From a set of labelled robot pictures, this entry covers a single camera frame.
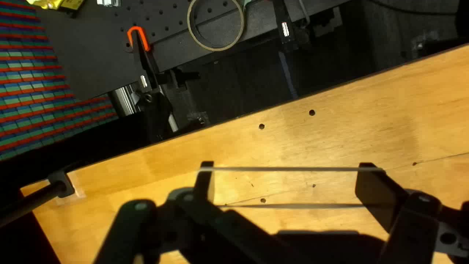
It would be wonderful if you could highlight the black bar clamp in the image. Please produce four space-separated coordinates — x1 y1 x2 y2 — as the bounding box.
271 0 305 57

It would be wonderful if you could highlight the orange-handled black clamp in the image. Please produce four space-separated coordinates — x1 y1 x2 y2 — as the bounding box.
125 25 177 144

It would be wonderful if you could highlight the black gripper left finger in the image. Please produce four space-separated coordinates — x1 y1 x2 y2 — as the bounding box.
94 160 295 264

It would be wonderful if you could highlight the black perforated breadboard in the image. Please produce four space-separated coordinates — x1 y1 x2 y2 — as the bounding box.
35 0 353 101

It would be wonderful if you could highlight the tan rubber band ring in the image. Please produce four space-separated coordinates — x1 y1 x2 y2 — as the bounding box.
186 0 246 53

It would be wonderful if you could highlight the yellow foil object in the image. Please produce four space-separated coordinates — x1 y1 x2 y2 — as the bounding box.
26 0 85 13

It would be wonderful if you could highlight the striped colourful mat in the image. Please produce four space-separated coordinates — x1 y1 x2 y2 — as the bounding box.
0 0 119 163

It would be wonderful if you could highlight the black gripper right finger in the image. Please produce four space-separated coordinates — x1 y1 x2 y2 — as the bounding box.
355 161 469 264

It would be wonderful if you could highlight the black stand pole with clamp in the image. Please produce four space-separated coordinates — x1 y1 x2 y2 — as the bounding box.
0 169 78 229

